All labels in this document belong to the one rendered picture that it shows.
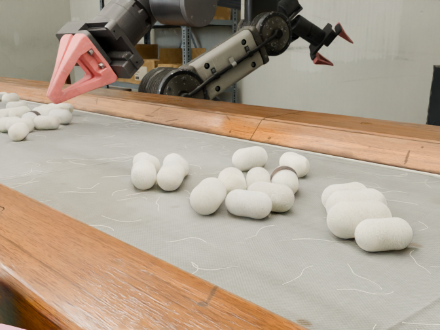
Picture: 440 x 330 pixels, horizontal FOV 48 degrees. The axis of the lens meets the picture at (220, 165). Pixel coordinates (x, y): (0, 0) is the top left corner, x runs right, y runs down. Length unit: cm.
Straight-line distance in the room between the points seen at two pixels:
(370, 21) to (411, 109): 50
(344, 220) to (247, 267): 6
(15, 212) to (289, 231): 15
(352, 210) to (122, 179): 21
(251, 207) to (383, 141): 22
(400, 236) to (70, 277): 17
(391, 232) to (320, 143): 26
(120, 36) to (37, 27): 496
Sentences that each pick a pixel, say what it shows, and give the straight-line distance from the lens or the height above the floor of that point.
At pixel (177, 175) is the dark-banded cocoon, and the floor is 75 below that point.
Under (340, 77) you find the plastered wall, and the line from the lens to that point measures 284.
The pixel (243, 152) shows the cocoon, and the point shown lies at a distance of 43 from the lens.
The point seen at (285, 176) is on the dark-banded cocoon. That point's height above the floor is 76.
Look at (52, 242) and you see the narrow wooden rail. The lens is 23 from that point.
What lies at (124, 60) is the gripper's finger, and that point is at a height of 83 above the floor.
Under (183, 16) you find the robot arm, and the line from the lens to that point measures 58.
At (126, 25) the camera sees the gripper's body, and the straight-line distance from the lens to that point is 61.
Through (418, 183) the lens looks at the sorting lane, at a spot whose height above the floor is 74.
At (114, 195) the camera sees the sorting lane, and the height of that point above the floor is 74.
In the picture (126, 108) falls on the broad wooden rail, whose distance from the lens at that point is 76.
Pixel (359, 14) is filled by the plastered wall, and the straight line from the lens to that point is 278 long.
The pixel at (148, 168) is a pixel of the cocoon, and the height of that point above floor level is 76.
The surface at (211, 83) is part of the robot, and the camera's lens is 116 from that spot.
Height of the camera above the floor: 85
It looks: 14 degrees down
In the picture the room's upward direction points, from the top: straight up
